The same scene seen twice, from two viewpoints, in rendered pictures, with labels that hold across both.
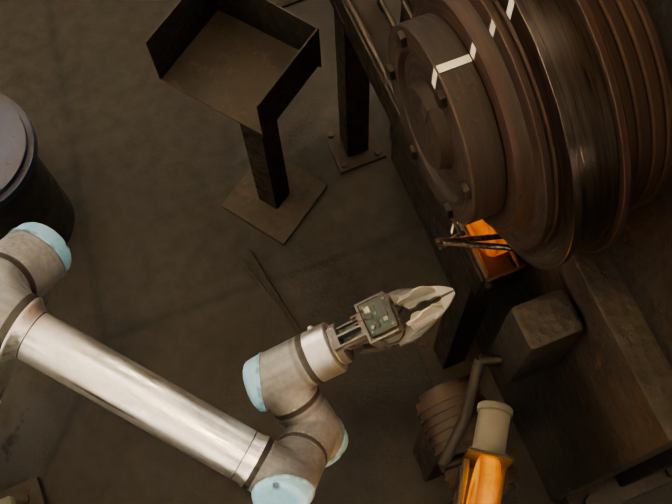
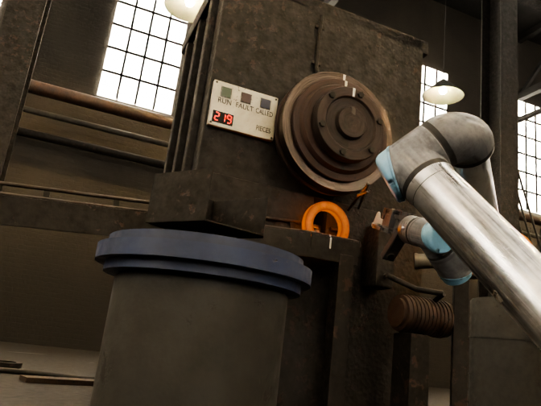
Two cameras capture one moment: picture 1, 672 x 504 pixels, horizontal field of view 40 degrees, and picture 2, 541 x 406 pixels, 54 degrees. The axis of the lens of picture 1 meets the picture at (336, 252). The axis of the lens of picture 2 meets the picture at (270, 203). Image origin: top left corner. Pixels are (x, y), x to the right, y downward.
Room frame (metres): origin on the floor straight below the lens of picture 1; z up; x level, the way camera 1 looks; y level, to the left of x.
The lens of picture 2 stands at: (0.94, 1.61, 0.30)
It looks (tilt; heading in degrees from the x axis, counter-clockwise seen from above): 15 degrees up; 267
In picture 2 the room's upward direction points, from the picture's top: 7 degrees clockwise
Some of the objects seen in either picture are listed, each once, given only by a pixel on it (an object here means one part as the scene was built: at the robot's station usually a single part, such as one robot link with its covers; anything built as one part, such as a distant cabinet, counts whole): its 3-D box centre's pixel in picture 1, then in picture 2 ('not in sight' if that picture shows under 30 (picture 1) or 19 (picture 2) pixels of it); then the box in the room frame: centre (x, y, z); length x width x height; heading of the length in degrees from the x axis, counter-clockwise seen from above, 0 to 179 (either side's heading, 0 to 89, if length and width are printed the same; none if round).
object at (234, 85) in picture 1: (252, 125); (193, 316); (1.02, 0.17, 0.36); 0.26 x 0.20 x 0.72; 53
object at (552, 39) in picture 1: (507, 97); (335, 133); (0.61, -0.25, 1.11); 0.47 x 0.06 x 0.47; 18
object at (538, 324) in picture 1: (536, 337); (378, 256); (0.39, -0.33, 0.68); 0.11 x 0.08 x 0.24; 108
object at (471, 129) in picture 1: (441, 122); (348, 124); (0.58, -0.15, 1.11); 0.28 x 0.06 x 0.28; 18
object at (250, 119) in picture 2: not in sight; (243, 111); (0.97, -0.25, 1.15); 0.26 x 0.02 x 0.18; 18
